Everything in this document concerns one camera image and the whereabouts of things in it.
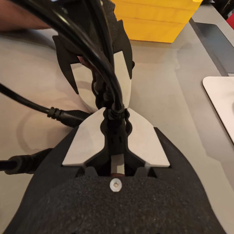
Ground person's left hand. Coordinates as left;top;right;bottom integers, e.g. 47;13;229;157
77;56;93;72

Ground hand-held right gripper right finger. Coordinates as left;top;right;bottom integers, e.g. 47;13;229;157
124;107;171;177

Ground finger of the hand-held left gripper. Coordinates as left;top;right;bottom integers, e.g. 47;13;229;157
113;50;133;108
70;63;100;113

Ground yellow plastic bin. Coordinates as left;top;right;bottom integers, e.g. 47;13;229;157
112;0;203;43

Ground person's left forearm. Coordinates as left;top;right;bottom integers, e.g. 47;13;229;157
0;0;51;33

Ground black power strip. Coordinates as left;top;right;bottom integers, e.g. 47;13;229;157
95;80;131;156

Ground grey desk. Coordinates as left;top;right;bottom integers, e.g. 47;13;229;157
0;0;234;234

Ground white stand with flat base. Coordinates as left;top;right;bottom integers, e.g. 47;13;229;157
202;76;234;145

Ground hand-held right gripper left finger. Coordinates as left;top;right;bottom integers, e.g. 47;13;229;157
62;108;110;177

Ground black extension cable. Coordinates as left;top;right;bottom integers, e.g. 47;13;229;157
0;0;114;175
0;0;126;128

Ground grey desk cable flap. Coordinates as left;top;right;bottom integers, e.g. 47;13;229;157
189;17;234;77

